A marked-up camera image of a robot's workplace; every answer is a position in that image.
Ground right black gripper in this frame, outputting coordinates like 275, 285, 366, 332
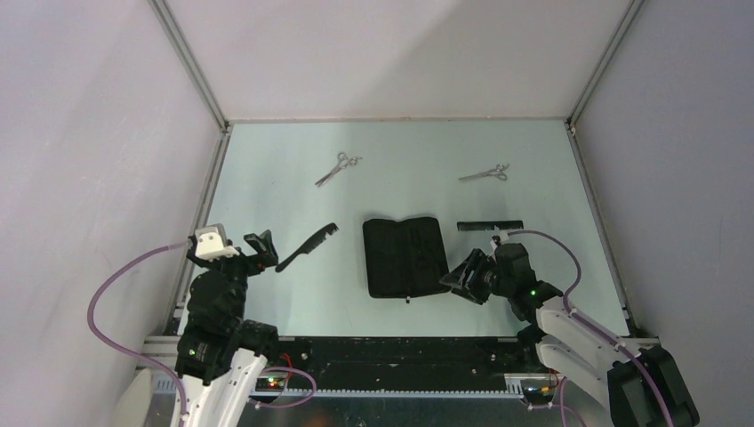
439, 248, 514, 305

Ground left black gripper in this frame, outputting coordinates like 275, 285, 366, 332
188, 229, 277, 324

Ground black handled comb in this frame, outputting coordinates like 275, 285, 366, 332
275, 222, 339, 273

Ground black zippered tool case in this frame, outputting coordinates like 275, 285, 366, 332
362, 216, 450, 300

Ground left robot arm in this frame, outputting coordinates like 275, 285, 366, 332
172, 224, 281, 426

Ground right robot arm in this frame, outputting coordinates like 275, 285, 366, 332
440, 243, 701, 426

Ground black straight comb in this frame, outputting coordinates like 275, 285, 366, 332
456, 220, 524, 232

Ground right silver scissors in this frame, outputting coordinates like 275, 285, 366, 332
459, 164, 509, 181

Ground silver scissors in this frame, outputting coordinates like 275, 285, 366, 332
315, 151, 362, 188
459, 164, 509, 181

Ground left silver scissors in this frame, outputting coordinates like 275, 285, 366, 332
315, 151, 362, 188

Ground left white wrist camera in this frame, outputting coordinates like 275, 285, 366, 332
194, 223, 240, 262

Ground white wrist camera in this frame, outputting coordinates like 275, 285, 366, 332
194, 223, 240, 262
490, 231, 509, 249

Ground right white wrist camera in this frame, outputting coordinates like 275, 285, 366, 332
490, 231, 509, 249

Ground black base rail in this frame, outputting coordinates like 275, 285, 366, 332
273, 337, 556, 395

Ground left aluminium frame post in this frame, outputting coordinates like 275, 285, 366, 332
148, 0, 229, 132

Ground aluminium frame post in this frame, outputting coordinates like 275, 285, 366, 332
566, 0, 646, 133
148, 0, 229, 132

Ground right aluminium frame post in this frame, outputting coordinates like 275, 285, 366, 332
566, 0, 646, 133

